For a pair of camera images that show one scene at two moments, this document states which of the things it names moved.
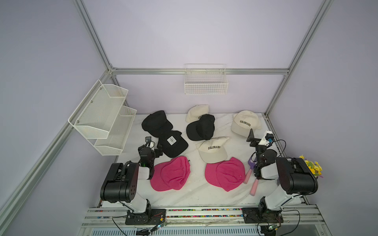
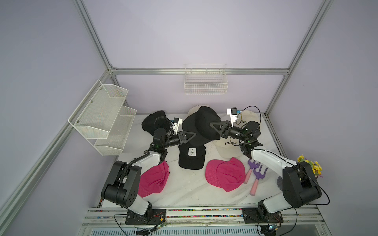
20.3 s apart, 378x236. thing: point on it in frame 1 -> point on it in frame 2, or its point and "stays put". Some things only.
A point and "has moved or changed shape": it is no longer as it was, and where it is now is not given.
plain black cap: [157, 124] stays put
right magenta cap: [228, 174] stays put
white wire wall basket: [205, 79] stays put
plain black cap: [202, 129] has moved or changed shape
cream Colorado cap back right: [243, 121] stays put
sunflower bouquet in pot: [315, 167] stays put
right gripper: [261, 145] -> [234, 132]
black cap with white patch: [172, 144] has moved or changed shape
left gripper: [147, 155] -> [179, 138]
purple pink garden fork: [252, 164] stays put
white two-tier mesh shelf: [104, 119] stays put
